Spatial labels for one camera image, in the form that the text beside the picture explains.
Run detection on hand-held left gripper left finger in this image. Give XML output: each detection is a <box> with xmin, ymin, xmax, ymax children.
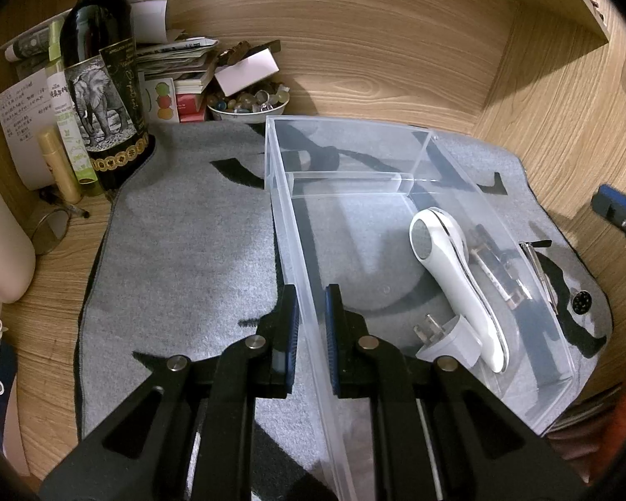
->
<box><xmin>39</xmin><ymin>283</ymin><xmax>299</xmax><ymax>501</ymax></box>

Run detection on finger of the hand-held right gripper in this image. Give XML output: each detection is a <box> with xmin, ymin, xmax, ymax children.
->
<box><xmin>591</xmin><ymin>184</ymin><xmax>626</xmax><ymax>264</ymax></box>

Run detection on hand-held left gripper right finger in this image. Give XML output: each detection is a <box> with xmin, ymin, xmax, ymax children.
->
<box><xmin>325</xmin><ymin>283</ymin><xmax>588</xmax><ymax>501</ymax></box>

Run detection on white plug adapter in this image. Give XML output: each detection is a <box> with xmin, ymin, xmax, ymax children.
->
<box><xmin>414</xmin><ymin>313</ymin><xmax>485</xmax><ymax>369</ymax></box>

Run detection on clear plastic storage box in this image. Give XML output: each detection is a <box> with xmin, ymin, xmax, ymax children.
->
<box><xmin>264</xmin><ymin>115</ymin><xmax>577</xmax><ymax>501</ymax></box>

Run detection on white handheld massager device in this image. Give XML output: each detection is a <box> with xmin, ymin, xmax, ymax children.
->
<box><xmin>408</xmin><ymin>207</ymin><xmax>510</xmax><ymax>374</ymax></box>

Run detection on silver nail clipper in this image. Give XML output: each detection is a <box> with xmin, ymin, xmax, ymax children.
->
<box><xmin>519</xmin><ymin>239</ymin><xmax>560</xmax><ymax>314</ymax></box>

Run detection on grey felt desk mat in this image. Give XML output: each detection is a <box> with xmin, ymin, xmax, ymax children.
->
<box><xmin>74</xmin><ymin>120</ymin><xmax>613</xmax><ymax>501</ymax></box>

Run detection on white ceramic bowl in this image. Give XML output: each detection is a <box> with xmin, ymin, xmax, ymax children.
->
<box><xmin>207</xmin><ymin>91</ymin><xmax>291</xmax><ymax>123</ymax></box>

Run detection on pile of glass beads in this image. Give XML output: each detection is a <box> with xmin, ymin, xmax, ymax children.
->
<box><xmin>210</xmin><ymin>82</ymin><xmax>290</xmax><ymax>114</ymax></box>

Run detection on red books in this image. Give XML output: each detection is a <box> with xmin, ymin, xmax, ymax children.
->
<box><xmin>174</xmin><ymin>91</ymin><xmax>210</xmax><ymax>123</ymax></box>

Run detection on fruit sticker card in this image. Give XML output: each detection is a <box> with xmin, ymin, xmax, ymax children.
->
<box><xmin>143</xmin><ymin>77</ymin><xmax>178</xmax><ymax>123</ymax></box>

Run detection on yellow lip balm stick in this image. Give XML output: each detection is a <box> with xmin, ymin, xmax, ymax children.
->
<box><xmin>36</xmin><ymin>130</ymin><xmax>83</xmax><ymax>204</ymax></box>

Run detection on dark brown trinket pile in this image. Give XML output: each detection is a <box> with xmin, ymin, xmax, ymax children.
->
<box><xmin>216</xmin><ymin>39</ymin><xmax>283</xmax><ymax>68</ymax></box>

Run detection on pale pink cylinder speaker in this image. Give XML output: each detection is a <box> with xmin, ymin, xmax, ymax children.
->
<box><xmin>0</xmin><ymin>159</ymin><xmax>36</xmax><ymax>304</ymax></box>

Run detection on stack of papers and booklets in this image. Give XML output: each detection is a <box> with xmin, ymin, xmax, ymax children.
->
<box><xmin>134</xmin><ymin>36</ymin><xmax>220</xmax><ymax>87</ymax></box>

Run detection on green white tube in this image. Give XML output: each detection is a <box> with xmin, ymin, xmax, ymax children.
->
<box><xmin>46</xmin><ymin>57</ymin><xmax>102</xmax><ymax>196</ymax></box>

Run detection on white handwritten paper note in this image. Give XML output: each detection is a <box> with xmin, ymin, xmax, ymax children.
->
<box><xmin>0</xmin><ymin>78</ymin><xmax>58</xmax><ymax>191</ymax></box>

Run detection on rolled white paper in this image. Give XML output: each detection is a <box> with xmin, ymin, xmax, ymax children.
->
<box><xmin>128</xmin><ymin>0</ymin><xmax>186</xmax><ymax>45</ymax></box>

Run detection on dark wine bottle elephant label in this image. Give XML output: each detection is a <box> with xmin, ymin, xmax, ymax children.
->
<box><xmin>60</xmin><ymin>0</ymin><xmax>156</xmax><ymax>196</ymax></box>

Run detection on rolled newspaper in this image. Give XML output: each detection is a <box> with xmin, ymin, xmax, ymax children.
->
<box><xmin>0</xmin><ymin>15</ymin><xmax>66</xmax><ymax>68</ymax></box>

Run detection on round wire-rimmed glasses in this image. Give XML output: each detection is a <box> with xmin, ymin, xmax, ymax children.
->
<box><xmin>28</xmin><ymin>190</ymin><xmax>91</xmax><ymax>256</ymax></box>

